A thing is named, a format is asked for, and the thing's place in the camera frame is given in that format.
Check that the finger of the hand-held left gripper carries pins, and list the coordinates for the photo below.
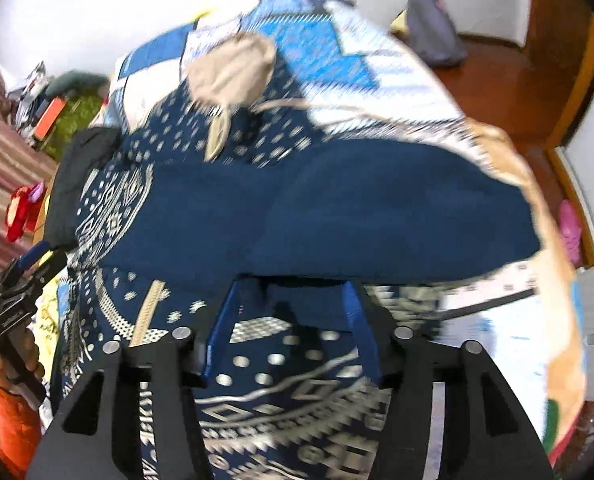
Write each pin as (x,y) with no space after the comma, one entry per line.
(52,266)
(33,255)

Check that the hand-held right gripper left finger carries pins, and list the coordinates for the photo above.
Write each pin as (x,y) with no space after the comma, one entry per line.
(218,332)

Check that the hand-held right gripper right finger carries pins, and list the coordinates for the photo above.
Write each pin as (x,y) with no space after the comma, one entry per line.
(363,332)

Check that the navy patterned garment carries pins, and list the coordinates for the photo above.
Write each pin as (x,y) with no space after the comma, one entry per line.
(327,200)

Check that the person's left forearm orange sleeve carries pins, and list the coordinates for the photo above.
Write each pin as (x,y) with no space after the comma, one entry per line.
(12,425)

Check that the person's left hand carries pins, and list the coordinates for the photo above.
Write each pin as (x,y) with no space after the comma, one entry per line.
(24,355)

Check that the yellow duck print hoodie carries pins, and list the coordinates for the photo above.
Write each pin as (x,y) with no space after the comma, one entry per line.
(52,310)

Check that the red plush toy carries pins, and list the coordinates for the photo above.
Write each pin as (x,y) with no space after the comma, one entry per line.
(21,210)

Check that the black cloth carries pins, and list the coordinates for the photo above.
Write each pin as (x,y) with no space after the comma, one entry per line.
(77,180)

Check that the striped curtain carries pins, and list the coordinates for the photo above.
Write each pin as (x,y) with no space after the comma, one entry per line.
(2,160)

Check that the orange box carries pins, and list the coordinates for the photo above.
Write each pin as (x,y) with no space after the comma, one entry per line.
(48,116)

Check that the green cloth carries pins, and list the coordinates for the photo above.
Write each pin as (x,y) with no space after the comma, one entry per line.
(74,117)

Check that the pile of clutter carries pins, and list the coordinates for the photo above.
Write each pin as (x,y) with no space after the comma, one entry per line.
(32,85)

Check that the dark green cushion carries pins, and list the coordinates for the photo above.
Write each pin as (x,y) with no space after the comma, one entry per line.
(72,82)

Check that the pink slipper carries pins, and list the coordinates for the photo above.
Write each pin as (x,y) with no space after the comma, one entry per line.
(570,230)

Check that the blue patchwork quilt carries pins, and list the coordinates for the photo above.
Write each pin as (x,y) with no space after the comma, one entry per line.
(337,60)

